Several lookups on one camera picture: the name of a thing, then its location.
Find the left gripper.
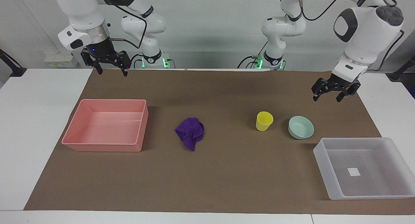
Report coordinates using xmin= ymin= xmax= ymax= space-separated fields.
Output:
xmin=311 ymin=73 xmax=361 ymax=103

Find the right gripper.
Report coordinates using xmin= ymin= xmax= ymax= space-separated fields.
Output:
xmin=80 ymin=37 xmax=131 ymax=77

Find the pink plastic box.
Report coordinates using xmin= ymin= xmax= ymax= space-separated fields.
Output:
xmin=61 ymin=99 xmax=149 ymax=153

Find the translucent white plastic box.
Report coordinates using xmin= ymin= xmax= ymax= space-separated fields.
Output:
xmin=313 ymin=137 xmax=415 ymax=200

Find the mint green bowl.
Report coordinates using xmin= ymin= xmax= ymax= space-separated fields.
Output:
xmin=288 ymin=116 xmax=314 ymax=140

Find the black stand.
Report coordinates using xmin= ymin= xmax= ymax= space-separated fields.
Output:
xmin=388 ymin=55 xmax=415 ymax=82
xmin=0 ymin=48 xmax=27 ymax=77

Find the yellow plastic cup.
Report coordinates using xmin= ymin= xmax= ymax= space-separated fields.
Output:
xmin=255 ymin=111 xmax=274 ymax=132

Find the purple crumpled cloth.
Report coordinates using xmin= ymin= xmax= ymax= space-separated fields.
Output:
xmin=175 ymin=117 xmax=205 ymax=152

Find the black cable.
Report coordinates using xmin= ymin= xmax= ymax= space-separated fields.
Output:
xmin=129 ymin=53 xmax=144 ymax=69
xmin=237 ymin=41 xmax=269 ymax=69
xmin=98 ymin=0 xmax=148 ymax=49
xmin=298 ymin=0 xmax=398 ymax=21
xmin=376 ymin=29 xmax=405 ymax=71

